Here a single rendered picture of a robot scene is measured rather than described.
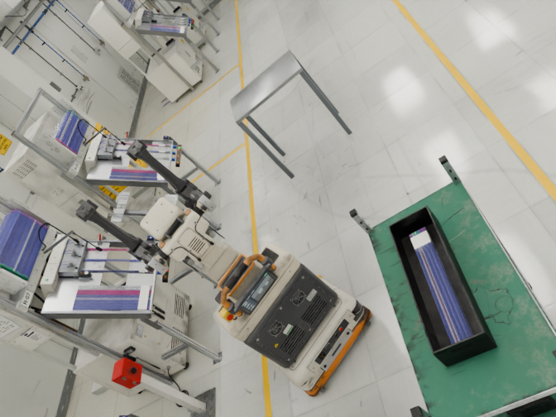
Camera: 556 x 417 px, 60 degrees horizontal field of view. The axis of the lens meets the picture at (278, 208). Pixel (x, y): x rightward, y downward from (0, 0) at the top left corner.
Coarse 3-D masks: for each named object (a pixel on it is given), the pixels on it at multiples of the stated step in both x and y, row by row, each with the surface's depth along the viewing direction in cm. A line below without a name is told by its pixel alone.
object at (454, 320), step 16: (416, 240) 187; (432, 240) 186; (432, 256) 178; (432, 272) 174; (432, 288) 170; (448, 288) 166; (448, 304) 162; (448, 320) 159; (464, 320) 156; (448, 336) 156; (464, 336) 153
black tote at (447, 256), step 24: (408, 216) 187; (432, 216) 181; (408, 240) 194; (408, 264) 184; (456, 264) 168; (456, 288) 168; (432, 312) 168; (480, 312) 156; (432, 336) 158; (480, 336) 144; (456, 360) 153
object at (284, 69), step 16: (272, 64) 422; (288, 64) 401; (256, 80) 422; (272, 80) 402; (288, 80) 387; (304, 80) 390; (240, 96) 425; (256, 96) 403; (320, 96) 401; (240, 112) 406; (336, 112) 414; (256, 128) 454; (272, 144) 467; (272, 160) 429
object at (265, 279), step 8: (264, 264) 251; (264, 272) 242; (272, 272) 249; (256, 280) 241; (264, 280) 246; (272, 280) 253; (248, 288) 241; (256, 288) 244; (264, 288) 250; (248, 296) 241; (256, 296) 248; (232, 304) 247; (240, 304) 239; (248, 304) 246; (256, 304) 253; (232, 312) 247; (248, 312) 250
